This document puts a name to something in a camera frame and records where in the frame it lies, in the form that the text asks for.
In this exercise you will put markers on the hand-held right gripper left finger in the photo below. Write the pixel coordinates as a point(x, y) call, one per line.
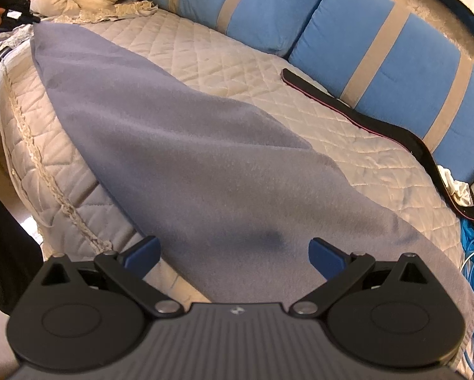
point(144, 255)

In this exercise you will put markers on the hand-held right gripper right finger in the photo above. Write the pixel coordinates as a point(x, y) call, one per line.
point(326, 257)

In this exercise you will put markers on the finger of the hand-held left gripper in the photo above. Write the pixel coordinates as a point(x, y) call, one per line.
point(25, 16)

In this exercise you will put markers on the grey-blue fleece cloth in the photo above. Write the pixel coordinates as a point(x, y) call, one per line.
point(221, 166)

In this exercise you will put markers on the person's dark clothing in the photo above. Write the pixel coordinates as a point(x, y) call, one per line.
point(7, 245)

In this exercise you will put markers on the white cloth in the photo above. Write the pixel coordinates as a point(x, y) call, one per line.
point(454, 188)

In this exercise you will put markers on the blue pillow with grey stripes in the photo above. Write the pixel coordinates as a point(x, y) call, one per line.
point(399, 79)
point(260, 4)

